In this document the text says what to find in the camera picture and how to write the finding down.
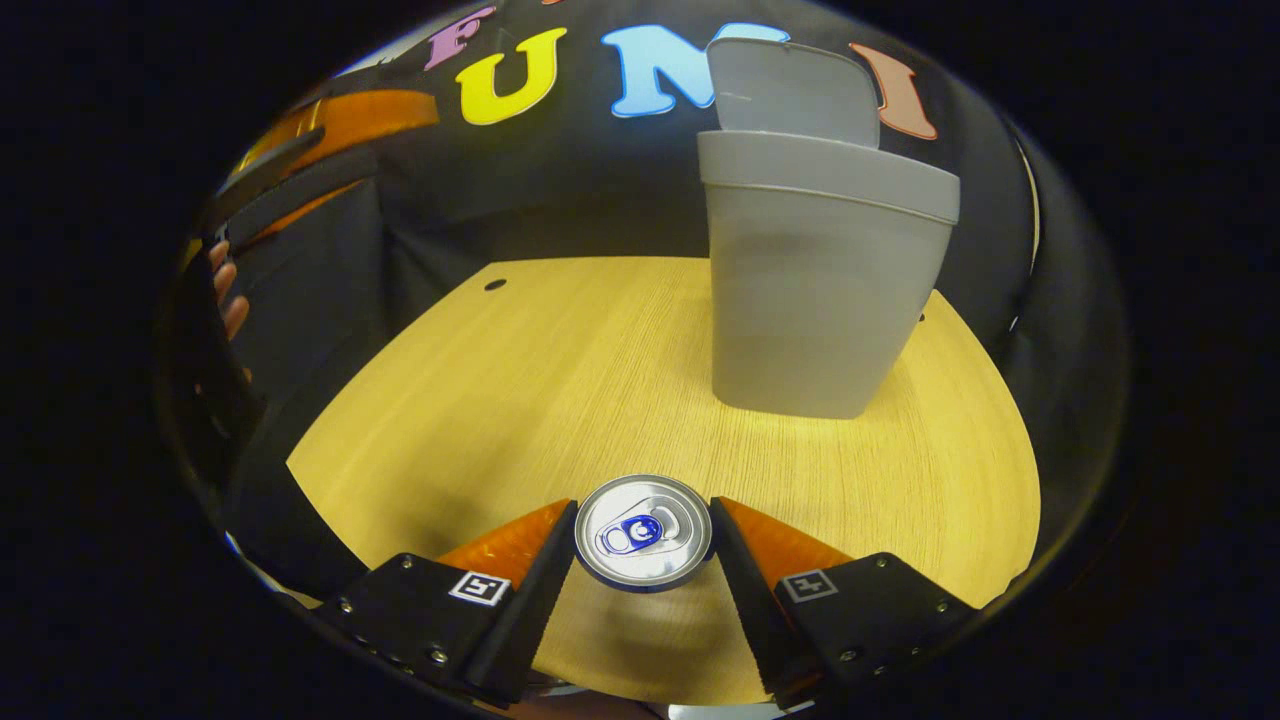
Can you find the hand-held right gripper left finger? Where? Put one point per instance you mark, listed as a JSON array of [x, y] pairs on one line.
[[530, 610]]

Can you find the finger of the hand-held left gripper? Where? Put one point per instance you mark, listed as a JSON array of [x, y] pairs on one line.
[[380, 115], [320, 180]]

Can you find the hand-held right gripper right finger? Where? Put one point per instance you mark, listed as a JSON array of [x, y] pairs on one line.
[[750, 600]]

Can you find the silver pop can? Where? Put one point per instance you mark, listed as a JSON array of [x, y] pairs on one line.
[[645, 530]]

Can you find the grey desktop garbage bin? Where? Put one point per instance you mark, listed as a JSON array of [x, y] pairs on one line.
[[810, 300]]

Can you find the wooden desktop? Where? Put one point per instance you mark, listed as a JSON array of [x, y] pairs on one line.
[[560, 380]]

